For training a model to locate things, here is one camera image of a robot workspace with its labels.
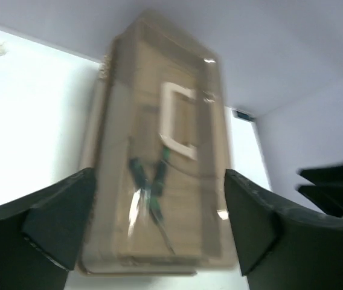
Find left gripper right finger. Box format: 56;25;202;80
224;169;343;290

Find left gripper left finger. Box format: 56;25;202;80
0;168;97;289

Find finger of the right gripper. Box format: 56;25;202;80
297;163;343;216

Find small green-black precision screwdriver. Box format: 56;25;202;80
149;146;175;255

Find beige tool box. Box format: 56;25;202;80
77;10;237;276

